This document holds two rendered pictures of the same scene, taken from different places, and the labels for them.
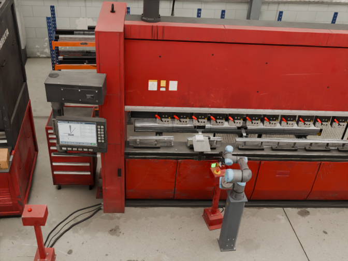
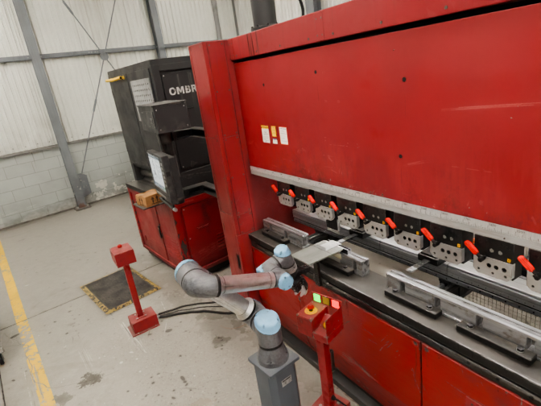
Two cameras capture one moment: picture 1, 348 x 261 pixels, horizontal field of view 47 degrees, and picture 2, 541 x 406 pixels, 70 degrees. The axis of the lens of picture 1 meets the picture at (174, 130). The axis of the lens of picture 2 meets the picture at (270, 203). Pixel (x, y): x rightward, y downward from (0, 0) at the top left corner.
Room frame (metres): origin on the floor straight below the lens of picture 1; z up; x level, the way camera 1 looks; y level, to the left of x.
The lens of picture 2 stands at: (2.47, -2.12, 2.06)
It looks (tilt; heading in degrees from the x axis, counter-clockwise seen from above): 19 degrees down; 65
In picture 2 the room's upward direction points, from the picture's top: 8 degrees counter-clockwise
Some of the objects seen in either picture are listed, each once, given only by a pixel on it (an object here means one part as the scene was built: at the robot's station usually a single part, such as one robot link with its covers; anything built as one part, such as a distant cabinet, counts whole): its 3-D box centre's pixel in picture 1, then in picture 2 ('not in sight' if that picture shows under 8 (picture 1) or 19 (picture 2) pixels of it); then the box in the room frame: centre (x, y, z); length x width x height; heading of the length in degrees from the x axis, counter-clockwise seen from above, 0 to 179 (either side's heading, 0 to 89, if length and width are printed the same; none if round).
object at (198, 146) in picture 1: (201, 144); (316, 252); (3.57, -0.31, 1.00); 0.26 x 0.18 x 0.01; 6
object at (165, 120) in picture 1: (163, 116); (289, 192); (3.67, 0.12, 1.26); 0.15 x 0.09 x 0.17; 96
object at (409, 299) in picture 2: (250, 147); (411, 301); (3.72, -0.91, 0.89); 0.30 x 0.05 x 0.03; 96
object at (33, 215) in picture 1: (39, 238); (132, 287); (2.57, 1.24, 0.41); 0.25 x 0.20 x 0.83; 6
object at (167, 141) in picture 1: (151, 140); (284, 231); (3.66, 0.25, 0.92); 0.50 x 0.06 x 0.10; 96
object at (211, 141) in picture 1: (203, 141); (341, 257); (3.72, -0.35, 0.92); 0.39 x 0.06 x 0.10; 96
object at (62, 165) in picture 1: (74, 149); not in sight; (3.91, 1.23, 0.50); 0.50 x 0.50 x 1.00; 6
